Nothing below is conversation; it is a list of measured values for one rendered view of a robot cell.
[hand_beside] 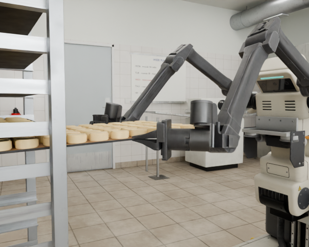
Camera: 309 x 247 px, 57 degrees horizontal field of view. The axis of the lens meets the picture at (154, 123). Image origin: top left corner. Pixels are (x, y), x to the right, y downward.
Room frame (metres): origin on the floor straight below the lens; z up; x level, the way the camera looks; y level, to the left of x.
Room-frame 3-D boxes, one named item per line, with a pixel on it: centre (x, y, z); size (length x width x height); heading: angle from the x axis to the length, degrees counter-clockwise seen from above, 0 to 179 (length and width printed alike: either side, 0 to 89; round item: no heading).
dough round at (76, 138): (0.71, 0.19, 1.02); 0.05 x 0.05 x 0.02
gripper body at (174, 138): (0.73, -0.06, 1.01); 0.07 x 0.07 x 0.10; 76
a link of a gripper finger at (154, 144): (0.75, 0.01, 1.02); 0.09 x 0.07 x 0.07; 76
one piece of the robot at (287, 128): (1.34, -0.56, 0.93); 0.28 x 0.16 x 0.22; 31
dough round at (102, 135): (0.74, 0.15, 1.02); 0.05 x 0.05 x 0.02
